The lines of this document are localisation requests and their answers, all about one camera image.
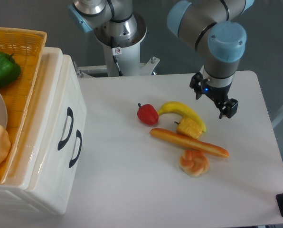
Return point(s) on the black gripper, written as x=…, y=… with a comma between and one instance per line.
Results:
x=217, y=90

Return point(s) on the white drawer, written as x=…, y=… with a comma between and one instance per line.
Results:
x=57, y=159

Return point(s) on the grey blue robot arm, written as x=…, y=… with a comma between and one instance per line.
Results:
x=207, y=27

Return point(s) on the white drawer cabinet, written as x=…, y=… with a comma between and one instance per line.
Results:
x=13, y=192

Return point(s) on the yellow corn piece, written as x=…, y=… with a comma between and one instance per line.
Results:
x=188, y=127

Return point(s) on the yellow banana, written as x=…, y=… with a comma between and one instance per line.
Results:
x=182, y=109

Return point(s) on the long baguette bread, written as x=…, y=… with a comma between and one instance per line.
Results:
x=188, y=142

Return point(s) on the red bell pepper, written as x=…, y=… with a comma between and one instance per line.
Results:
x=147, y=114

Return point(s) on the knotted bread roll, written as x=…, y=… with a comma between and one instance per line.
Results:
x=194, y=163

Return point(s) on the orange woven basket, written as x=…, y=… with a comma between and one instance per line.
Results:
x=27, y=47

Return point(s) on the green bell pepper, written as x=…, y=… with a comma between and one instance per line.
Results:
x=9, y=69

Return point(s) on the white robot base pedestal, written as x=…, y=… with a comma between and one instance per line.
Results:
x=121, y=44

